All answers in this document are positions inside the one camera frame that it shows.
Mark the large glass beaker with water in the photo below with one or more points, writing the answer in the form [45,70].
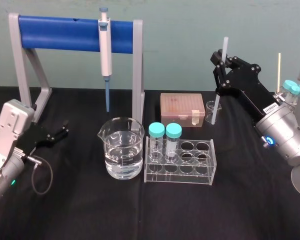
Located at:
[123,155]

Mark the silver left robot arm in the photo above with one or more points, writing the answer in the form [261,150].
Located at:
[11,125]

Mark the clear acrylic tube rack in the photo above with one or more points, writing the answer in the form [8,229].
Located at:
[205,172]

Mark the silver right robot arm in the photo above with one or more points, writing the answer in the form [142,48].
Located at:
[280,130]

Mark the small glass beaker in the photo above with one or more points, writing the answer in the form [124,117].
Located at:
[210,111]

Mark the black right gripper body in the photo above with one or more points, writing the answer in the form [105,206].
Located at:
[250,85]

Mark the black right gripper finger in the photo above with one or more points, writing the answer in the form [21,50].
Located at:
[221,77]
[216,57]

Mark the brown translucent pipette tip box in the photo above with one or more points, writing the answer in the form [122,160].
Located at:
[180,105]

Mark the white pipette with blue tip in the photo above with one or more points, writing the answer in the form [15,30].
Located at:
[105,50]

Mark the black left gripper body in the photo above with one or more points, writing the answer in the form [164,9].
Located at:
[33,138]

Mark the clear vial with teal lid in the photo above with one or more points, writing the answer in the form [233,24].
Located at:
[291,87]

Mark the beige tape strip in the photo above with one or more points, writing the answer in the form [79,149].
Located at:
[195,116]

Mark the black table cloth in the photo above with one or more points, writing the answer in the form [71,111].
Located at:
[140,212]

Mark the grey stand with blue bar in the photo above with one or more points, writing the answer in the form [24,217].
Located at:
[65,33]

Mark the clear tube with teal cap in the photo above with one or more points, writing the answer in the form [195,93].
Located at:
[156,130]
[173,130]

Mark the thin wooden stick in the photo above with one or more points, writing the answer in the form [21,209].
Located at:
[279,72]

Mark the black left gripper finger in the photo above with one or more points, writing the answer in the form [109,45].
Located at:
[62,135]
[64,124]

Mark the translucent white stirring rod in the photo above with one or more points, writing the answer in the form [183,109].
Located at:
[225,47]

